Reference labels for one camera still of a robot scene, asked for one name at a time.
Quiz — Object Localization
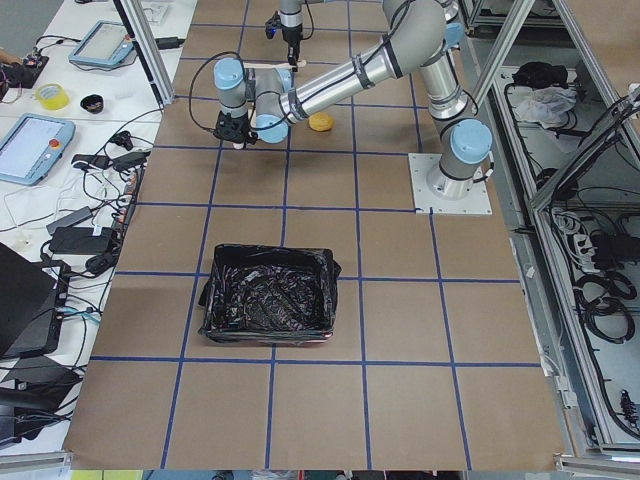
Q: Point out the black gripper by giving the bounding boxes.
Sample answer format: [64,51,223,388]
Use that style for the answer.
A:
[212,111,259,146]
[281,24,303,66]

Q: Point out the beige hand brush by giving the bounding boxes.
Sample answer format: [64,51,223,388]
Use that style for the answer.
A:
[243,59,307,71]

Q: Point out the brown bread roll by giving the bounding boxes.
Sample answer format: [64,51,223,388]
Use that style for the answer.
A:
[308,112,334,132]

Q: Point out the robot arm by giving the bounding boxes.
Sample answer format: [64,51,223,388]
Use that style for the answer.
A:
[211,0,493,201]
[278,0,322,69]

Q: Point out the bin with black bag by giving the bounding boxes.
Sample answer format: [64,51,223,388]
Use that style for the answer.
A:
[199,244,341,344]

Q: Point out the black power adapter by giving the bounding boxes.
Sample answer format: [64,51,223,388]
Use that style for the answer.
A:
[155,36,185,50]

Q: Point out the far teach pendant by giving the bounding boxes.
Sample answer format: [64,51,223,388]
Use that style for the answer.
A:
[68,20,135,71]

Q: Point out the teach pendant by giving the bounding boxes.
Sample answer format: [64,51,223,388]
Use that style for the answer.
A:
[68,20,135,71]
[1,113,76,186]

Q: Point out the yellow tape roll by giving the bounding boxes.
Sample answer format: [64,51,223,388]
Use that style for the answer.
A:
[35,83,69,111]

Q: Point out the near teach pendant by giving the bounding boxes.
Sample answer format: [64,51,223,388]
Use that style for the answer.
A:
[1,113,76,186]

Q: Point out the black laptop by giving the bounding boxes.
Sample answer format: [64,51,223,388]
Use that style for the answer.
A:
[1,245,70,360]

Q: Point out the white cloth rag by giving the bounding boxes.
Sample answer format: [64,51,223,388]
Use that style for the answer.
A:
[514,86,578,128]

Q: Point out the aluminium frame post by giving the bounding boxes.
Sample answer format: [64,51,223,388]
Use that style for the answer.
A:
[113,0,175,107]

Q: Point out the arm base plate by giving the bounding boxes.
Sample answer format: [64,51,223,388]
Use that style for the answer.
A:
[408,153,493,216]

